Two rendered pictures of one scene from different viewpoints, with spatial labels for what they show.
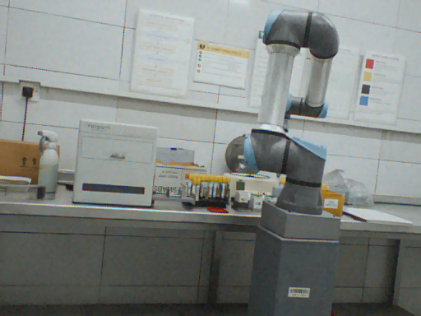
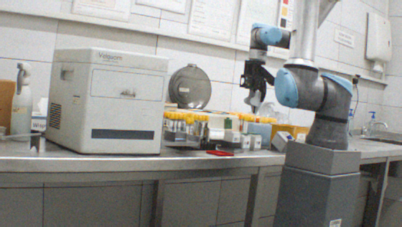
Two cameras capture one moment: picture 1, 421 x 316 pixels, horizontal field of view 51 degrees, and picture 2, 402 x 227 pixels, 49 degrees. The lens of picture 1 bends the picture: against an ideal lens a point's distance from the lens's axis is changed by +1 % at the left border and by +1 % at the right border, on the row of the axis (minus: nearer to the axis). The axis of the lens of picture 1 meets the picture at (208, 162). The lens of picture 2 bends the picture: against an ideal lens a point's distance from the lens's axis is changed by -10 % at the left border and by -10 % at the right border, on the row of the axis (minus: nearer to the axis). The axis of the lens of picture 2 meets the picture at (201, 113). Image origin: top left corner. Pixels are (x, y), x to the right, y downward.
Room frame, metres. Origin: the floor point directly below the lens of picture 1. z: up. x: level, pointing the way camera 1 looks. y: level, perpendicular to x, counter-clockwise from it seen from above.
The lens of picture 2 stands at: (0.24, 0.73, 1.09)
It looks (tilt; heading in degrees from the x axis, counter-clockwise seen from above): 3 degrees down; 334
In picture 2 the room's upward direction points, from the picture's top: 6 degrees clockwise
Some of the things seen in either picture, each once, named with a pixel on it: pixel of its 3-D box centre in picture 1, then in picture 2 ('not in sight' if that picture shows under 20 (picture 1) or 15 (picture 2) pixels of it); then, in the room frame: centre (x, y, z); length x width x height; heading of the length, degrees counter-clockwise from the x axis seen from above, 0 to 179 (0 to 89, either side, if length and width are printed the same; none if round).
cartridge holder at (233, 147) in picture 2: (240, 205); (230, 146); (1.78, -0.15, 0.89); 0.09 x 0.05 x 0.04; 17
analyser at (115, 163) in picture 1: (117, 161); (107, 100); (1.70, 0.35, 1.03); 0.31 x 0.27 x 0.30; 106
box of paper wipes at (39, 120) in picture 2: not in sight; (49, 114); (2.02, 0.50, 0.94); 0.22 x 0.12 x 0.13; 110
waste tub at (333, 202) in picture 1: (321, 202); (288, 136); (1.93, -0.52, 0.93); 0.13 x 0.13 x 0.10; 21
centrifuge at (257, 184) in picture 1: (249, 188); (207, 125); (2.11, -0.21, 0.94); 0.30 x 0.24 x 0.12; 7
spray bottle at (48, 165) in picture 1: (47, 161); (21, 101); (1.72, 0.63, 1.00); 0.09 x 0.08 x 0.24; 16
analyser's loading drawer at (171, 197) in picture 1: (168, 195); (169, 139); (1.66, 0.14, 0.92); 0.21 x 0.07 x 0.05; 106
